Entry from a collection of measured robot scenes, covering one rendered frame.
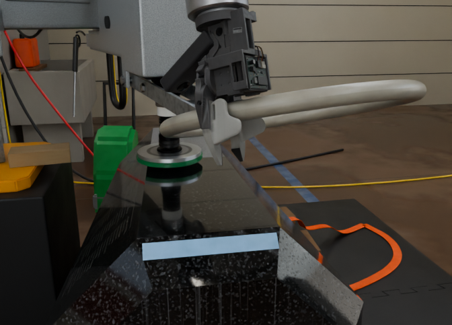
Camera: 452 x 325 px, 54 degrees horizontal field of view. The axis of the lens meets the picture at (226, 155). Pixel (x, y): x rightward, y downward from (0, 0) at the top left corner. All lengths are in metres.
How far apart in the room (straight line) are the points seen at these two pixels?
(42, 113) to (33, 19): 2.45
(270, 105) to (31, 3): 1.30
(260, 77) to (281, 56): 5.95
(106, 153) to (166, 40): 1.76
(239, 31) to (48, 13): 1.26
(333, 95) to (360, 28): 6.40
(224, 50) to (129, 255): 0.55
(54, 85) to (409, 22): 5.25
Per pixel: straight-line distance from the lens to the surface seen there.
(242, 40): 0.62
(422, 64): 7.60
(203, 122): 0.62
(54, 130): 4.33
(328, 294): 1.13
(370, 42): 7.11
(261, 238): 1.03
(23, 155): 1.67
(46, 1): 1.80
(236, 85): 0.60
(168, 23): 1.33
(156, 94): 1.36
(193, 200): 1.19
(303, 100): 0.62
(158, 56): 1.32
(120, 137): 2.99
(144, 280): 0.99
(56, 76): 4.10
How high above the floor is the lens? 1.26
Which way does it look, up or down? 17 degrees down
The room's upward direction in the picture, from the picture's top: straight up
